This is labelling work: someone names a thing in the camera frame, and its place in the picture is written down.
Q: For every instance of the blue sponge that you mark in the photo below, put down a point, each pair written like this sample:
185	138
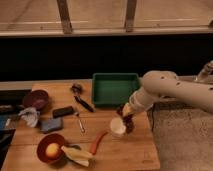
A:
50	125

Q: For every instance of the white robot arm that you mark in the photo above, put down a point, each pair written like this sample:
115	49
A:
157	84

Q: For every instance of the orange carrot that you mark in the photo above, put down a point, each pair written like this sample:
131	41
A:
97	140

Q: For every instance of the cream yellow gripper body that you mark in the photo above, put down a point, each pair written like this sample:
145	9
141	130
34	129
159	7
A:
127	110

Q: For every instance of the crumpled white cloth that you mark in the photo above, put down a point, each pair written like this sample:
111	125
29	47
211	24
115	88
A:
30	115

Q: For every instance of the dark purple bowl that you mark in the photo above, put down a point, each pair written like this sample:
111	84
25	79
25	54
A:
37	98

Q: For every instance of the orange bowl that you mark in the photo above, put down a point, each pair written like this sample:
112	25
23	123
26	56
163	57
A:
45	142

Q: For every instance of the dark red grape bunch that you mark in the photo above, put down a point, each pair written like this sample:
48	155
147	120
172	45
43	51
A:
127	119

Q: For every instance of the yellow round fruit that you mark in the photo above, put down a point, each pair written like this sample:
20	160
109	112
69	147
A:
52	151

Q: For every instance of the white paper cup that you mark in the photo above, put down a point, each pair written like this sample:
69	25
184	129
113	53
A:
117	127

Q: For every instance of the green plastic tray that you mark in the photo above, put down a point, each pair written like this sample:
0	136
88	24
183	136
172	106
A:
113	89

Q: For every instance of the black rectangular block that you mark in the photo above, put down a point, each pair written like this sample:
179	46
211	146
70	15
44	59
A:
62	111

